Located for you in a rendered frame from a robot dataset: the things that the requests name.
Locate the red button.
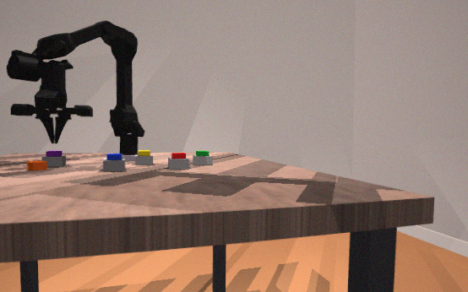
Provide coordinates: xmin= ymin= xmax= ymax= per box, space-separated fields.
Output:
xmin=168 ymin=153 xmax=189 ymax=170

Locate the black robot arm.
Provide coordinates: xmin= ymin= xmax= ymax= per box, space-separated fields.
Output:
xmin=7 ymin=20 xmax=144 ymax=155

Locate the yellow button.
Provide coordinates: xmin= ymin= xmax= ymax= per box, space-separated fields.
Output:
xmin=136 ymin=150 xmax=153 ymax=165

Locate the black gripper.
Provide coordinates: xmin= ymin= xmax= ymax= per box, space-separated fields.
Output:
xmin=11 ymin=82 xmax=93 ymax=143

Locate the purple button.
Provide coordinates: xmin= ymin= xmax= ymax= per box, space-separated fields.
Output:
xmin=41 ymin=151 xmax=66 ymax=167

